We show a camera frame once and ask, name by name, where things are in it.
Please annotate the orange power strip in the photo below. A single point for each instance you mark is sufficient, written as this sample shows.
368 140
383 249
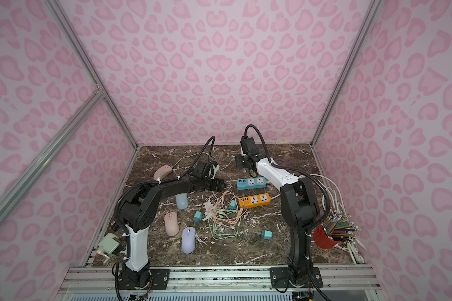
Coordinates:
254 201

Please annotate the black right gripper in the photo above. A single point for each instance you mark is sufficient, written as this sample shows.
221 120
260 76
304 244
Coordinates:
242 161

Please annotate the teal USB charger adapter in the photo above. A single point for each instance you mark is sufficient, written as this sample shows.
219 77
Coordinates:
232 205
266 235

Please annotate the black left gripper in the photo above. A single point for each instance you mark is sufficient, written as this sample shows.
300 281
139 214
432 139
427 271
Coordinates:
211 182

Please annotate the pink wireless mouse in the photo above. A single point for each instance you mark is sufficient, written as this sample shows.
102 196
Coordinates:
162 172
171 224

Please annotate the light blue wireless mouse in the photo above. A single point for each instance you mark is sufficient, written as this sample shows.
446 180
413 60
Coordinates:
182 201

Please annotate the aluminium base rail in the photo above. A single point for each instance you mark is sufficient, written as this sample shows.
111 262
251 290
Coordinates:
338 282

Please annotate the blue power strip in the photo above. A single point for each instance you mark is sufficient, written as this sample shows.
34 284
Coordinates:
251 183

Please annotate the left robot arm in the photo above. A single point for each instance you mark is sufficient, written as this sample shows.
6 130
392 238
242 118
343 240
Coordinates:
137 208

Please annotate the lavender wireless mouse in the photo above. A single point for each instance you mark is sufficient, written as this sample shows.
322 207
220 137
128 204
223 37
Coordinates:
188 240

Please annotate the red emergency stop button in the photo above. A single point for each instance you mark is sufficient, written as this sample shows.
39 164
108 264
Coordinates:
322 240

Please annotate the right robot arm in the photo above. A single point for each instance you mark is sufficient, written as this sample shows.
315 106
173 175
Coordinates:
305 204

